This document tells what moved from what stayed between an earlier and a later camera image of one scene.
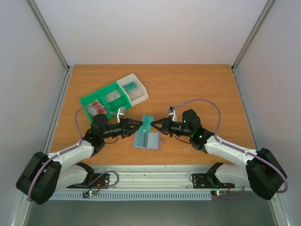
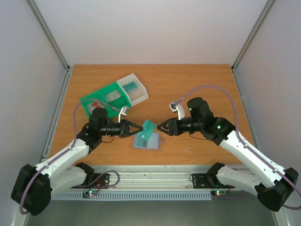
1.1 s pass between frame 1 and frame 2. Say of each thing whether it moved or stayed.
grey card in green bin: stayed
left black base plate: stayed
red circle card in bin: stayed
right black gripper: moved
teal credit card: moved
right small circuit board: stayed
